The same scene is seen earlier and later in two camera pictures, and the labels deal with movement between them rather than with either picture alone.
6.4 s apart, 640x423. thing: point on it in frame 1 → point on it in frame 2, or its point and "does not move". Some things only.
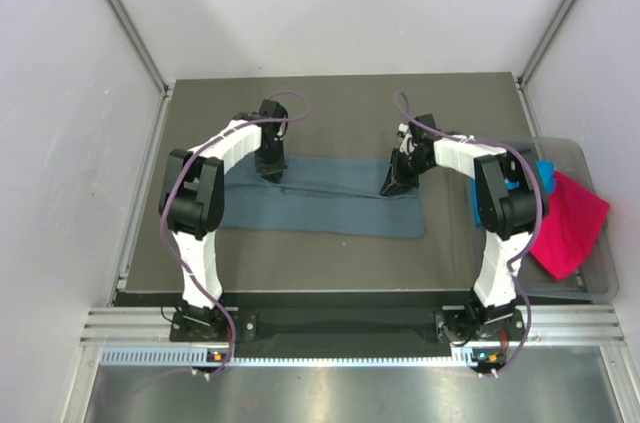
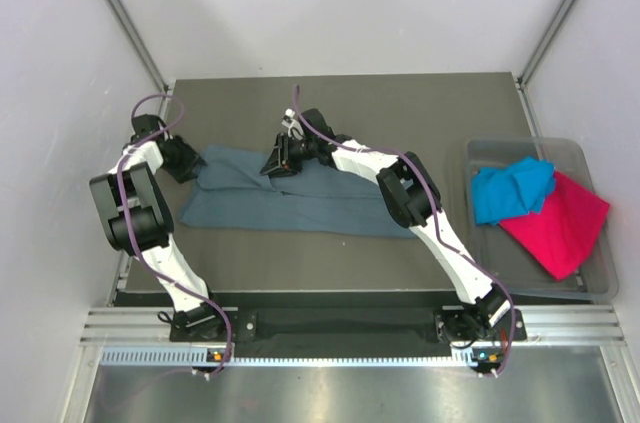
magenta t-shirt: (573, 219) does not move
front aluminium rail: (548, 325) does not move
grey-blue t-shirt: (319, 196) does not move
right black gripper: (396, 176) → (281, 162)
